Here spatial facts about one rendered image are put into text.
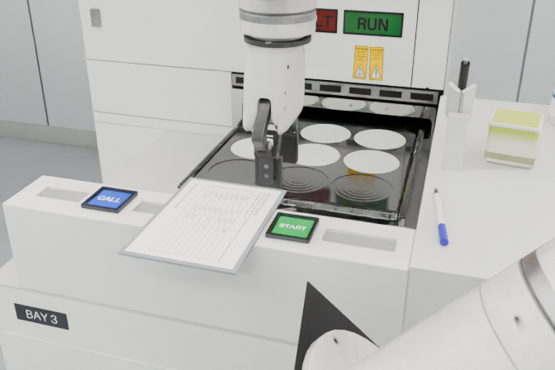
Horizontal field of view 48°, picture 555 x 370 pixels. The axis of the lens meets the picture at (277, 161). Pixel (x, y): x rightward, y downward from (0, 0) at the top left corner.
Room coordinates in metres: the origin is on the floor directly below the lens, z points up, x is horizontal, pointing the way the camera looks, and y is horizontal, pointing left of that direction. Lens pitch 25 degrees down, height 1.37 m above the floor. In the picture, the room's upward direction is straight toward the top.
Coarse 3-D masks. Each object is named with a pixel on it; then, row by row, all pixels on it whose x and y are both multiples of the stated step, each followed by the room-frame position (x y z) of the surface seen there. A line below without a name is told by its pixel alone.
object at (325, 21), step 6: (318, 12) 1.26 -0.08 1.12; (324, 12) 1.25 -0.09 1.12; (330, 12) 1.25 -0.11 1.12; (318, 18) 1.26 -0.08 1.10; (324, 18) 1.25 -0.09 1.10; (330, 18) 1.25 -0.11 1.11; (318, 24) 1.26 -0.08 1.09; (324, 24) 1.25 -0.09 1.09; (330, 24) 1.25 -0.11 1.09; (318, 30) 1.26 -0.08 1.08; (324, 30) 1.25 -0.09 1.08; (330, 30) 1.25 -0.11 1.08
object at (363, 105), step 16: (240, 96) 1.30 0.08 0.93; (304, 96) 1.26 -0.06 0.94; (320, 96) 1.25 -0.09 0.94; (336, 96) 1.25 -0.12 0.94; (240, 112) 1.30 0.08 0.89; (368, 112) 1.22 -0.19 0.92; (384, 112) 1.21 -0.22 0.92; (400, 112) 1.20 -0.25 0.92; (416, 112) 1.19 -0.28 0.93; (432, 112) 1.18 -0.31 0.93; (432, 128) 1.18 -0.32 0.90
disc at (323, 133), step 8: (304, 128) 1.17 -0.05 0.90; (312, 128) 1.17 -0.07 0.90; (320, 128) 1.17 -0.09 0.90; (328, 128) 1.17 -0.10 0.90; (336, 128) 1.17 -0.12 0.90; (344, 128) 1.17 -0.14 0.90; (304, 136) 1.13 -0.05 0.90; (312, 136) 1.13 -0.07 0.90; (320, 136) 1.13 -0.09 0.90; (328, 136) 1.13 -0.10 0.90; (336, 136) 1.13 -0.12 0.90; (344, 136) 1.13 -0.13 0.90
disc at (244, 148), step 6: (234, 144) 1.09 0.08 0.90; (240, 144) 1.09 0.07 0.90; (246, 144) 1.09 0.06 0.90; (252, 144) 1.09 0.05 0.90; (234, 150) 1.06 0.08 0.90; (240, 150) 1.06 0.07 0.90; (246, 150) 1.06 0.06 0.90; (252, 150) 1.06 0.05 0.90; (240, 156) 1.03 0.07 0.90; (246, 156) 1.03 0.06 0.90; (252, 156) 1.03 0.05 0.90
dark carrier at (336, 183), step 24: (312, 120) 1.22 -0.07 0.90; (336, 144) 1.09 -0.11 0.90; (408, 144) 1.09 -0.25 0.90; (216, 168) 0.98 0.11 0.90; (240, 168) 0.98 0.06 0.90; (288, 168) 0.98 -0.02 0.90; (312, 168) 0.98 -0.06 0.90; (336, 168) 0.98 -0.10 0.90; (288, 192) 0.89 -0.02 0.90; (312, 192) 0.89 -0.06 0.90; (336, 192) 0.89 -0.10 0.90; (360, 192) 0.89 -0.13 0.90; (384, 192) 0.89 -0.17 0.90
